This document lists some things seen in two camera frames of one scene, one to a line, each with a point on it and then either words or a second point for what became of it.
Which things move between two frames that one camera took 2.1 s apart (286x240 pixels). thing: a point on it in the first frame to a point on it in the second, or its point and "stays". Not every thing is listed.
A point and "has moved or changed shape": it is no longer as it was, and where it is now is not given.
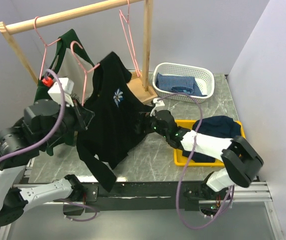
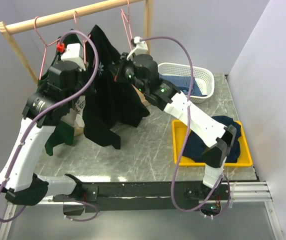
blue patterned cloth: x=179 y=84 stays
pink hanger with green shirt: x=45 y=45 stays
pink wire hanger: x=127 y=22 stays
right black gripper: x=145 y=117 to x=123 y=62
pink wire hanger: x=85 y=71 to x=84 y=42
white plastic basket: x=171 y=77 stays
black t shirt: x=115 y=108 has moved or changed shape
